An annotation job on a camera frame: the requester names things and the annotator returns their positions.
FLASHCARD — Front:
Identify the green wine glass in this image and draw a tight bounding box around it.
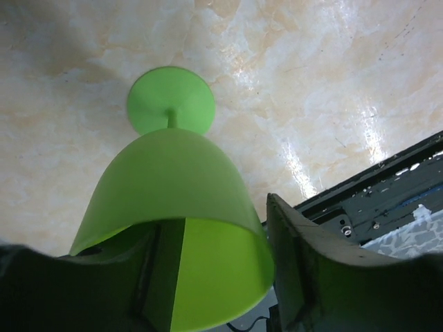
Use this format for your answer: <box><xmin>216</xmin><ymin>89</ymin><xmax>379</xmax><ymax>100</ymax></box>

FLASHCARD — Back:
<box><xmin>71</xmin><ymin>66</ymin><xmax>275</xmax><ymax>331</ymax></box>

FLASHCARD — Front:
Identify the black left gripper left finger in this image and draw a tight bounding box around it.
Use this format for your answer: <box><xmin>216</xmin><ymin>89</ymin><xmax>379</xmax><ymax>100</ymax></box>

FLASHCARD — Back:
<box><xmin>1</xmin><ymin>219</ymin><xmax>185</xmax><ymax>331</ymax></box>

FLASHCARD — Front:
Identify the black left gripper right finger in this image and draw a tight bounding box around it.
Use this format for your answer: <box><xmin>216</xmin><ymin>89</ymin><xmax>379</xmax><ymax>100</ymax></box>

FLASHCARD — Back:
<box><xmin>266</xmin><ymin>194</ymin><xmax>442</xmax><ymax>331</ymax></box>

